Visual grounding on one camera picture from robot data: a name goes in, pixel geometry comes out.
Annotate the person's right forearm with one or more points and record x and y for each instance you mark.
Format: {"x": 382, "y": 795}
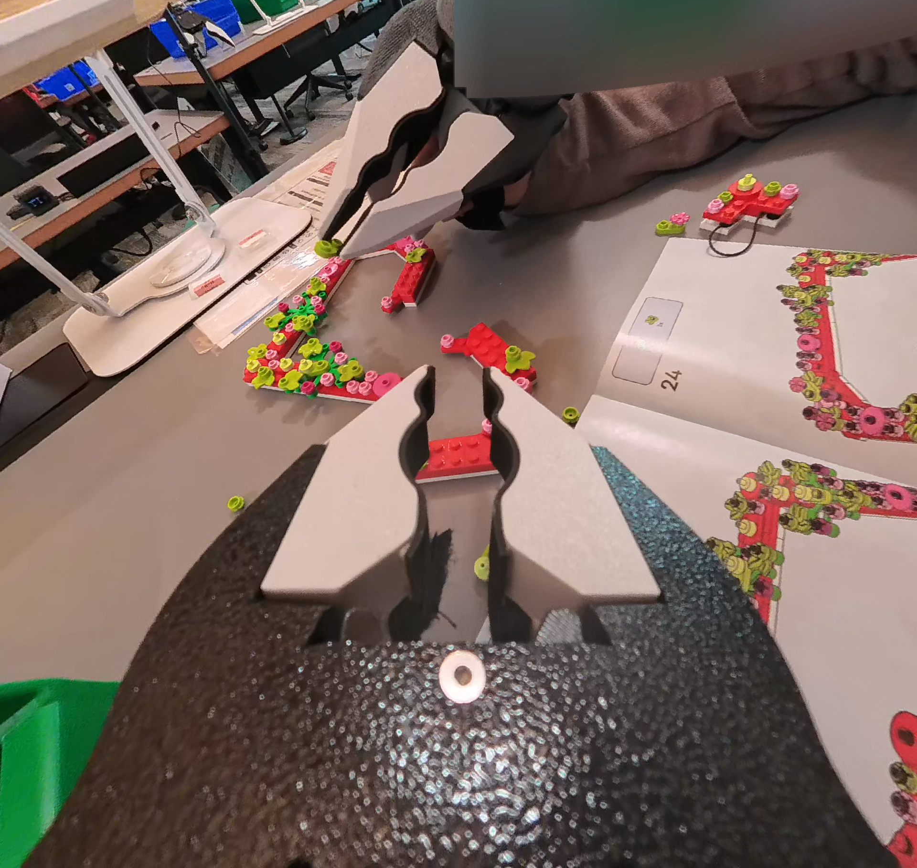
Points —
{"x": 680, "y": 144}

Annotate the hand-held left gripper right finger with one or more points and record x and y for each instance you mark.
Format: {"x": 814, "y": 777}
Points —
{"x": 573, "y": 524}

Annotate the lime lego plate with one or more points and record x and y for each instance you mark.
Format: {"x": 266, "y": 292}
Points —
{"x": 328, "y": 247}

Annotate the large red lego heart section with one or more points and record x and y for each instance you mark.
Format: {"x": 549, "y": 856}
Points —
{"x": 286, "y": 373}

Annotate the small red lego heart section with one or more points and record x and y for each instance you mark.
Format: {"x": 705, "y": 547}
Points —
{"x": 480, "y": 345}

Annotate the green plastic holder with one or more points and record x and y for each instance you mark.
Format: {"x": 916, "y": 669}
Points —
{"x": 43, "y": 775}

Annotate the person's right hand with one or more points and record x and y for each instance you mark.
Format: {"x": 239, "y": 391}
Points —
{"x": 494, "y": 205}

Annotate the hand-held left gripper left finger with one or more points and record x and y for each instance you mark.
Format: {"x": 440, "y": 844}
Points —
{"x": 344, "y": 510}

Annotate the small black display device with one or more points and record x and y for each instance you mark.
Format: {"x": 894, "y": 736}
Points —
{"x": 32, "y": 201}

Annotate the clear plastic bag with papers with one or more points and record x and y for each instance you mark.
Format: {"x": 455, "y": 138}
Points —
{"x": 243, "y": 309}

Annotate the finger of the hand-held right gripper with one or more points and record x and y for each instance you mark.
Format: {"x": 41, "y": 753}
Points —
{"x": 444, "y": 180}
{"x": 387, "y": 101}

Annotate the black office chair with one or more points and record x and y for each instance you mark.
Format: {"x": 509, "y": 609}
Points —
{"x": 324, "y": 83}

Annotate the blue storage bin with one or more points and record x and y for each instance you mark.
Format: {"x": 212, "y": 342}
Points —
{"x": 68, "y": 80}

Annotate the lego instruction booklet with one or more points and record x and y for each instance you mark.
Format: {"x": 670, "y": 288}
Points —
{"x": 716, "y": 323}

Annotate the stack of blue storage bins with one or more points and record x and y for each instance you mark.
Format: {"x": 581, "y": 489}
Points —
{"x": 215, "y": 15}

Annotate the long wooden office table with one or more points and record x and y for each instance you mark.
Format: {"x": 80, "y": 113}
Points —
{"x": 286, "y": 22}

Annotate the black tripod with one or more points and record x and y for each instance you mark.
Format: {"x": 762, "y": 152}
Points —
{"x": 188, "y": 22}

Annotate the lime plate with pink flower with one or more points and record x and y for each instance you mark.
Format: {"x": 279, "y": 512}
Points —
{"x": 673, "y": 221}

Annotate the lime lego leaf piece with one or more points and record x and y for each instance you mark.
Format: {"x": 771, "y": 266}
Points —
{"x": 481, "y": 568}

